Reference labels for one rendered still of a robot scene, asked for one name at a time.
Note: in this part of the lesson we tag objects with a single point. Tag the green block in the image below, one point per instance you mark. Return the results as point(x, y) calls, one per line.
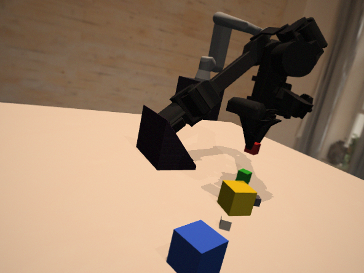
point(244, 175)

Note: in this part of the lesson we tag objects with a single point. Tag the red block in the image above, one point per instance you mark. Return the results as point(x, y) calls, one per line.
point(254, 150)

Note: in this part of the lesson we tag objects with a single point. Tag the blue block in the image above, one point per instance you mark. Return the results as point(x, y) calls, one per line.
point(196, 248)

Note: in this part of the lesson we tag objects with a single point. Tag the yellow cube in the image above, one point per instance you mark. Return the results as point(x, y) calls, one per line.
point(236, 198)

